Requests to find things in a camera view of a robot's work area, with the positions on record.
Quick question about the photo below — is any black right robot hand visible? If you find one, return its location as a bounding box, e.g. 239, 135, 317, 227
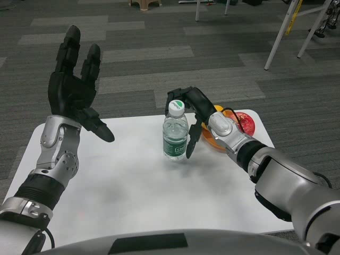
165, 86, 216, 159

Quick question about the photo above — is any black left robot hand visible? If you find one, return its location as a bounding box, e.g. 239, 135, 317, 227
47, 25, 115, 143

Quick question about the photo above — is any clear water bottle green label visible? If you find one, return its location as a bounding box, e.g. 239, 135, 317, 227
162, 100, 189, 162

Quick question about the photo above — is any yellow lemon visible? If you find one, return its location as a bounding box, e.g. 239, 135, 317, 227
212, 105, 231, 117

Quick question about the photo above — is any orange plate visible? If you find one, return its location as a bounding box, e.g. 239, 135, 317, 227
201, 123, 226, 152

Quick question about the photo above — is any red apple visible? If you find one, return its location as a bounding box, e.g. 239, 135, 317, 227
230, 112, 256, 136

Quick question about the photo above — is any long white table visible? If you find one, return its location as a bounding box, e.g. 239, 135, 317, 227
195, 0, 334, 71

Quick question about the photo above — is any beige plastic stool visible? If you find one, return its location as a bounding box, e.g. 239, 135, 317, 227
128, 0, 157, 13

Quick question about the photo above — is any yellow tape measure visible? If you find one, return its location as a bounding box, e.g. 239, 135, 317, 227
284, 0, 301, 35

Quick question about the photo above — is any silver robot chest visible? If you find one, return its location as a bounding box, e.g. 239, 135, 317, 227
39, 228, 319, 255

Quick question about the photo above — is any silver black humanoid robot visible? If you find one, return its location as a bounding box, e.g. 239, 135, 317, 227
308, 0, 340, 39

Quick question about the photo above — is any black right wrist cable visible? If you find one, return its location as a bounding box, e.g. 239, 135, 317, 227
222, 107, 247, 132

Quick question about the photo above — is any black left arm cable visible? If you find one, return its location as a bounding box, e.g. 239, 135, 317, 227
25, 228, 55, 255

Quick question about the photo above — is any black right forearm cable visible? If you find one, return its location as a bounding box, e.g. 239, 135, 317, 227
313, 172, 333, 189

